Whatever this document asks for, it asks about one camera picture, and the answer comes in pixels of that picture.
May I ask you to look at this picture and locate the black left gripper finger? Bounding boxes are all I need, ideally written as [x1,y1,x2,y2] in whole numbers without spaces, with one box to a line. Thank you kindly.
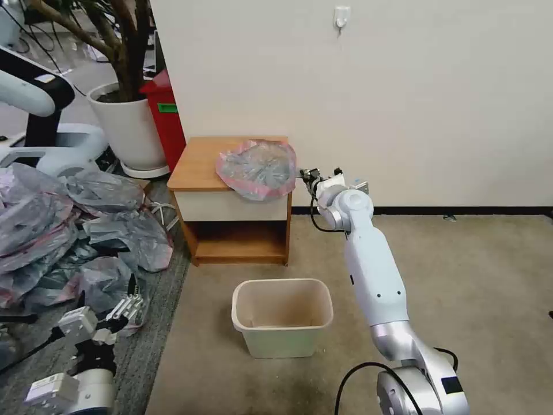
[93,315,130,345]
[106,295,145,322]

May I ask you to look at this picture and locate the grey pink-rimmed garbage bag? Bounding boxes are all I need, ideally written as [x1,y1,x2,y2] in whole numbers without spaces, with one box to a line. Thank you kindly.
[215,138,298,203]

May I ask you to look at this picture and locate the pile of grey garbage bags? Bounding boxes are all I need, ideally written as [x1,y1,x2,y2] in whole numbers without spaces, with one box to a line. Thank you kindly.
[0,163,175,339]

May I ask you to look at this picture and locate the beige plastic trash can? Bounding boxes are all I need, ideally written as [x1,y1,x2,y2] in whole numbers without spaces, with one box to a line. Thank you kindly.
[231,278,335,359]

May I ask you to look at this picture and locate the wooden bedside table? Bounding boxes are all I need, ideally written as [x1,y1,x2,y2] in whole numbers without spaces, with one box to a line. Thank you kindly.
[166,136,293,267]

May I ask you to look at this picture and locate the white pot saucer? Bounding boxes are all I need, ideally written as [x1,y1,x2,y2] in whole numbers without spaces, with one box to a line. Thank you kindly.
[120,160,172,179]

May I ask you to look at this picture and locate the red bin with green label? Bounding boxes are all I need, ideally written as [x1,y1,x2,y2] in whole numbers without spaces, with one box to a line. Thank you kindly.
[139,69,187,172]

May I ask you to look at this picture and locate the white plant pot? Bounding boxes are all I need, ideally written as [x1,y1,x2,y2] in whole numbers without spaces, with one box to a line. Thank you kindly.
[87,82,168,170]

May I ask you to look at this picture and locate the brown-trunked indoor tree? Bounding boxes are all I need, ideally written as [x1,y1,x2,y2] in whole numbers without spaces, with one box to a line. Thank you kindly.
[25,0,157,103]

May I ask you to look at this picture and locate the white and black robot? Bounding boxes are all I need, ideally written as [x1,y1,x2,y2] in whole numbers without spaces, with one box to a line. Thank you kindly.
[0,44,107,178]

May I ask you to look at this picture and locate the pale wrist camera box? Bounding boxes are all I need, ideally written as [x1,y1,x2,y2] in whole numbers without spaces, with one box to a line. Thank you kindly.
[58,307,99,342]
[319,173,347,194]

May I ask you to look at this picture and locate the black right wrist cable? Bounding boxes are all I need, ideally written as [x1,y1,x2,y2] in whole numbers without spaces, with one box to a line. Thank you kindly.
[309,190,347,233]

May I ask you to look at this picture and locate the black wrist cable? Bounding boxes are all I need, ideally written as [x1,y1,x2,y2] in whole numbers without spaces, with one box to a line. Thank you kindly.
[0,326,66,374]
[309,190,347,233]

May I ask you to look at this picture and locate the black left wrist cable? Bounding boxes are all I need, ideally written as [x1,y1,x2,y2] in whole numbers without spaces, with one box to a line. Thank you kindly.
[0,326,66,374]

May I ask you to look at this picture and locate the white floor cables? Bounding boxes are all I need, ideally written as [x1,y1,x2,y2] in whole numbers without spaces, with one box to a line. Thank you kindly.
[145,199,179,229]

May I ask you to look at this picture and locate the white wall hook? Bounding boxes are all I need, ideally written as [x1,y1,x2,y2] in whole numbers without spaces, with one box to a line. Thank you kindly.
[333,5,350,38]

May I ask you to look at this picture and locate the black right shoulder cable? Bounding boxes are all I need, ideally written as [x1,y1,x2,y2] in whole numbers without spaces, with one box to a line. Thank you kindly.
[334,347,459,415]

